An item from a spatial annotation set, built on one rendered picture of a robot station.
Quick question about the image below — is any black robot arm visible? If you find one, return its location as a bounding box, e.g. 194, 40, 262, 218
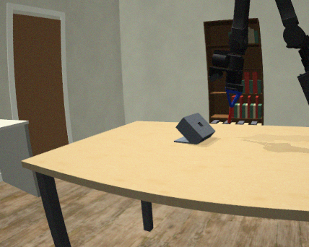
209, 0, 309, 84

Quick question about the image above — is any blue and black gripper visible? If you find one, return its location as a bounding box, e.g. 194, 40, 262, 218
225, 70, 243, 108

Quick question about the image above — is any grey panel with square hole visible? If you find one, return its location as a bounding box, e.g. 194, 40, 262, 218
174, 113, 215, 144

